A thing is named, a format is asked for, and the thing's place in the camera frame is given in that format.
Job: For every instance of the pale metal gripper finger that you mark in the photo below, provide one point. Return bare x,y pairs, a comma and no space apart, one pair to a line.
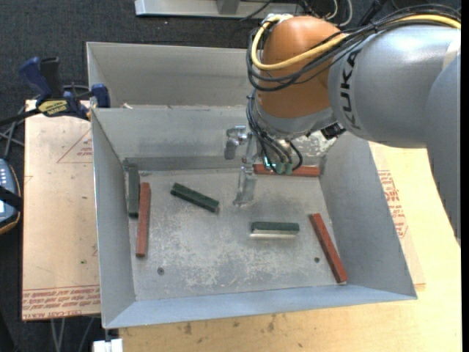
250,185
240,191

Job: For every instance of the dark green flat block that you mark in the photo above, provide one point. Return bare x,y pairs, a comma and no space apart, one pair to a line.
275,227
194,197
133,193

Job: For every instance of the red-brown flat block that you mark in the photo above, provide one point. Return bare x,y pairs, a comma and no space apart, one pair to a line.
328,249
143,222
308,171

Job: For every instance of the grey metal bin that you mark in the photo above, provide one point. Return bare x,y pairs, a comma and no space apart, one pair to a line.
220,266

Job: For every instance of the brown cardboard board red print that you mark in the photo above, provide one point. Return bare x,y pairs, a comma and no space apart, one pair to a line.
58,204

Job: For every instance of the black cylinder on white bracket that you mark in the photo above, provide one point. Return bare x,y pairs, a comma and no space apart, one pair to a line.
332,129

